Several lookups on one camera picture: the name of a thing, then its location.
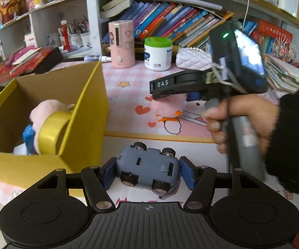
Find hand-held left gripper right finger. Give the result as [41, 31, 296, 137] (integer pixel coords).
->
[179, 156, 266, 210]

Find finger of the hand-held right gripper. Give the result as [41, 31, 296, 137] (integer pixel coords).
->
[151, 90, 204, 102]

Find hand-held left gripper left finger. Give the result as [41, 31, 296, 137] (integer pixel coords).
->
[30, 158, 117, 212]

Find small pink plush toy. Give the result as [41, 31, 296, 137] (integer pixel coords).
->
[151, 93, 189, 117]

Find grey toy car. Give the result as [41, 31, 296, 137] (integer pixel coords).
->
[116, 141, 181, 200]

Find yellow cardboard box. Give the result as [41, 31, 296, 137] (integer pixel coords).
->
[0, 61, 110, 198]

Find gold tape roll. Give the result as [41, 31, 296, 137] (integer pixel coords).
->
[37, 111, 73, 156]

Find light pink plush pig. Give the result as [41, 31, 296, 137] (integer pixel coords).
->
[30, 99, 75, 156]

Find small blue pack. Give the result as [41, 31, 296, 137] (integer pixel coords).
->
[22, 125, 37, 156]

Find person's right forearm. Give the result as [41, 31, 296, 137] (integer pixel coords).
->
[263, 83, 299, 200]

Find person's right hand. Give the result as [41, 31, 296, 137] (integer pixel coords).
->
[202, 93, 281, 159]

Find red boxed book set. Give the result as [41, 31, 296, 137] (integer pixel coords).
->
[253, 19, 293, 63]

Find white jar with green lid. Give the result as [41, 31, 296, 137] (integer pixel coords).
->
[144, 37, 173, 71]

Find stack of magazines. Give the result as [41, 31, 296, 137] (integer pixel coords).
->
[263, 54, 299, 96]

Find white quilted pouch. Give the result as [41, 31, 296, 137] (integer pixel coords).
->
[175, 47, 213, 70]

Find wooden bookshelf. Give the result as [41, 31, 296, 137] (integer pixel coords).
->
[98, 0, 299, 55]

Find pink cylindrical humidifier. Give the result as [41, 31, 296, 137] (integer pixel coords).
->
[108, 20, 136, 68]

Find row of colourful books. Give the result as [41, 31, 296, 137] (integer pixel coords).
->
[129, 1, 233, 50]

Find clear spray bottle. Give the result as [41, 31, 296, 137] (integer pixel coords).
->
[83, 54, 112, 63]

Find white rolled paper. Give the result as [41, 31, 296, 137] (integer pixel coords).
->
[142, 0, 222, 10]

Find white pen holder cups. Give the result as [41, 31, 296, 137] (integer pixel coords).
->
[59, 30, 91, 50]

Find stacked lying books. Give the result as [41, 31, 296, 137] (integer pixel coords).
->
[99, 0, 138, 18]

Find red tube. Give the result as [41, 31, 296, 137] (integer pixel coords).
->
[61, 20, 68, 51]

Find pile of red folders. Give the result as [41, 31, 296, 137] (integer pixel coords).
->
[0, 45, 63, 85]

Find white shelf unit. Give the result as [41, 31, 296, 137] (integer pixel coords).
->
[0, 0, 98, 60]

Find white carton with red label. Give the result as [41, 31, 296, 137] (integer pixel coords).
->
[24, 32, 36, 48]

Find red and gold figure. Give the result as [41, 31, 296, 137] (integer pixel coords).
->
[0, 0, 29, 24]

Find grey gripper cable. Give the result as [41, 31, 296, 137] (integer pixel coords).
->
[212, 62, 246, 91]

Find white hanging cable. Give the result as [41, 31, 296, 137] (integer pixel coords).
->
[243, 0, 251, 26]

